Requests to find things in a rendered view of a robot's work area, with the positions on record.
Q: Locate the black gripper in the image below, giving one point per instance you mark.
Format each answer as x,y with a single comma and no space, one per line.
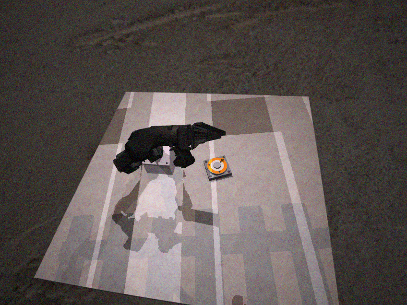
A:
183,136

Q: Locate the orange round plate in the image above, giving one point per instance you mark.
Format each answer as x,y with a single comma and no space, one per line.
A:
219,170

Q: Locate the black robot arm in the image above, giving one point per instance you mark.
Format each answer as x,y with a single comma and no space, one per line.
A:
148,144

